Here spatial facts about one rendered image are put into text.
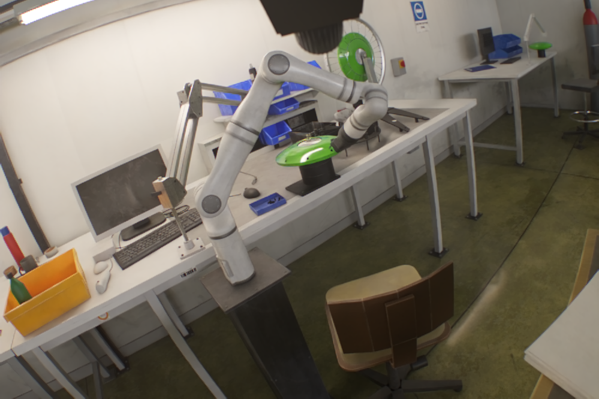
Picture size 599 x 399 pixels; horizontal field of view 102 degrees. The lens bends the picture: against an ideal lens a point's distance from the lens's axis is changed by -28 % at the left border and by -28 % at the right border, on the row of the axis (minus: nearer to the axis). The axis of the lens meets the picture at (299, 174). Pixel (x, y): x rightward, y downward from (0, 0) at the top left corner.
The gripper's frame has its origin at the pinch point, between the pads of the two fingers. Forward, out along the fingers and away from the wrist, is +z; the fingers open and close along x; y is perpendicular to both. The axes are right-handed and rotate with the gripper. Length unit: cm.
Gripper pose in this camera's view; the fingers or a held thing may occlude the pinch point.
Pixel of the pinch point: (330, 147)
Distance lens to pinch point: 130.0
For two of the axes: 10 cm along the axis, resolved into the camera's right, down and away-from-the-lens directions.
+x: 8.0, -4.0, 4.4
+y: 5.2, 8.3, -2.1
